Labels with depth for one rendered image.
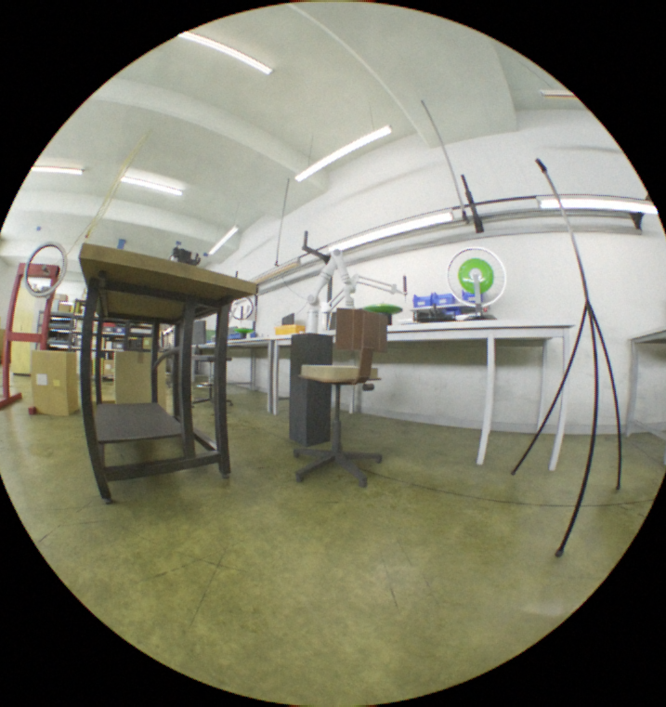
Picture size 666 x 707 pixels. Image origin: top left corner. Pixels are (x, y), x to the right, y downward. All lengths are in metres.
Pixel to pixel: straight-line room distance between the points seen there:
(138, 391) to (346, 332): 1.67
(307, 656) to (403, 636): 0.22
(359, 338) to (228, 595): 1.13
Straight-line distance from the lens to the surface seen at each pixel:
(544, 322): 1.54
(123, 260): 0.88
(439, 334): 1.61
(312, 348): 1.68
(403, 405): 2.70
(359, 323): 1.11
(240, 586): 0.80
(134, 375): 2.06
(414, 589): 0.80
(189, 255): 1.55
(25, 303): 7.04
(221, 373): 1.18
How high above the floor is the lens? 0.65
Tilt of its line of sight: 2 degrees up
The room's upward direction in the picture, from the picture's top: 2 degrees clockwise
